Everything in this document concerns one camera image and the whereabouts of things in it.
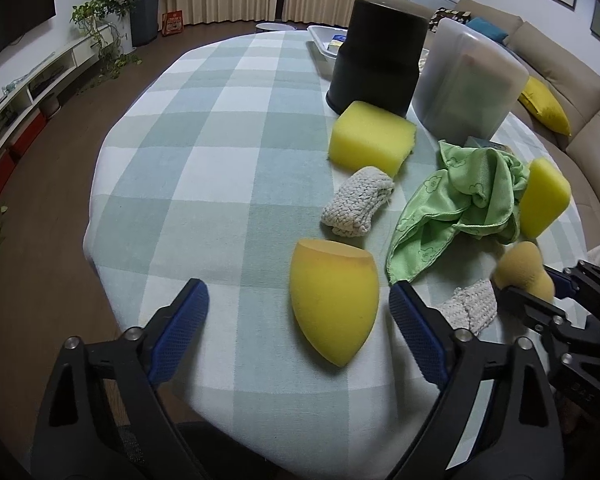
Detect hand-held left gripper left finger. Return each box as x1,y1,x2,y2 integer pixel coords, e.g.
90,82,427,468
30,278,211,480

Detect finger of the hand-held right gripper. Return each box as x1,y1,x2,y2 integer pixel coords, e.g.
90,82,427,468
544,260,600,313
499,285,581,341

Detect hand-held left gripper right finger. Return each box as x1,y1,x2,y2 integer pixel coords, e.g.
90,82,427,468
387,280,566,480

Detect round tan sponge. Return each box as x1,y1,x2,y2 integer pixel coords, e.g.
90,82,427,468
494,241,556,303

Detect white knitted cloth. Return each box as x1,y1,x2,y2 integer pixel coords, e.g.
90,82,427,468
439,280,498,337
321,166,395,237

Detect small yellow block sponge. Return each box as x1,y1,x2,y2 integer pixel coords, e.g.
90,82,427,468
517,156,572,239

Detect yellow egg-shaped sponge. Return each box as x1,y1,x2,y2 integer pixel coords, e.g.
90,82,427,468
289,238,381,368

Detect green microfiber cloth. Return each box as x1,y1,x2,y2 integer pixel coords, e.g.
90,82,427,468
385,140,531,286

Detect large yellow rectangular sponge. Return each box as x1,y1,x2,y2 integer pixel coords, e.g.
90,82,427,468
328,101,418,178

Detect white plastic bin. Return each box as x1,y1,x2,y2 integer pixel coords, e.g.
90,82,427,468
307,25,433,81

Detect green checkered tablecloth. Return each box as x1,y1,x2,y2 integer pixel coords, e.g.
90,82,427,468
82,27,588,468

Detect yellow cushion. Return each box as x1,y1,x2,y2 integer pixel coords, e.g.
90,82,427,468
519,76,572,136

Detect beige sofa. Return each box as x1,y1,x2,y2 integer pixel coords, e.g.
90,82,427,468
370,0,600,261

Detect translucent plastic box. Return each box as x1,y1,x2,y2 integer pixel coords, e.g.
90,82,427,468
412,17,530,142

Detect large blue cushion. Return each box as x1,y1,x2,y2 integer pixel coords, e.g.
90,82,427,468
466,17,509,43

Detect black cylindrical container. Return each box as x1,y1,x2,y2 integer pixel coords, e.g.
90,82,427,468
326,0,429,117

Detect black and white patterned cushion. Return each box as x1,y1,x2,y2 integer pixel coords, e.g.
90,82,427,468
428,7,473,33

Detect white tv stand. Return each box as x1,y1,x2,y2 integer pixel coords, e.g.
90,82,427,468
0,35,125,161

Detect red paper bag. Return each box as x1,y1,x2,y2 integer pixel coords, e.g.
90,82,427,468
161,10,185,37

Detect tall plant in dark pot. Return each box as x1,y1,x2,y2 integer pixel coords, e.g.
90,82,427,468
104,0,161,47

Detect trailing green plant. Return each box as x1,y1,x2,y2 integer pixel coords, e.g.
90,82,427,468
70,0,143,81

